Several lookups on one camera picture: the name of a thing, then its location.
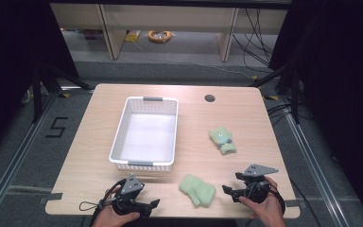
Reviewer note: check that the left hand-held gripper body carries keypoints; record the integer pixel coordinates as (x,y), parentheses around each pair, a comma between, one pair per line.
(131,186)

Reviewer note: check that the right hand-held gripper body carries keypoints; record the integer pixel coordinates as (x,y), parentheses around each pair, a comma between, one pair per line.
(255,186)

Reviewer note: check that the plain green mitten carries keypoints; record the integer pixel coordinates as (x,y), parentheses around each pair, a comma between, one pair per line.
(198,190)

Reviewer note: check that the green mitten with face print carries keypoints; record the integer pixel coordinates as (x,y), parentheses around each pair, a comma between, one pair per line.
(222,140)

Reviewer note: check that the white plastic basket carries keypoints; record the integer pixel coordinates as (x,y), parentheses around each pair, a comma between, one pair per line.
(146,134)

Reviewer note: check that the person's right hand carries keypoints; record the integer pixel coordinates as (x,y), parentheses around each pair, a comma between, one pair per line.
(269,208)

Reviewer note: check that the person's left hand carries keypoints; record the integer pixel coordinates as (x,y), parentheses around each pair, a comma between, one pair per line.
(113,218)

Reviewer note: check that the grey tape strip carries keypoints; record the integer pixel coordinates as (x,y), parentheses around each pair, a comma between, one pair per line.
(292,203)
(54,196)

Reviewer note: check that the black metal stand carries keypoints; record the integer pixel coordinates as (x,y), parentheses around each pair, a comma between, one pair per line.
(38,94)
(293,91)

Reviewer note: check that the black curtain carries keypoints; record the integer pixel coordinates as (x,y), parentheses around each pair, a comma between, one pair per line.
(343,78)
(9,63)

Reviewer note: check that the yellow packet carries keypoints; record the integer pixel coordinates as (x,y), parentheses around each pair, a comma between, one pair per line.
(133,36)

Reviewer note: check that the beige wooden shelf unit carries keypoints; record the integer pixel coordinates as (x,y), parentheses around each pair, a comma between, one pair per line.
(170,19)

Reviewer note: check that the metal floor rail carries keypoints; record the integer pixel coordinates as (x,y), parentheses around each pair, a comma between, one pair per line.
(315,164)
(19,151)

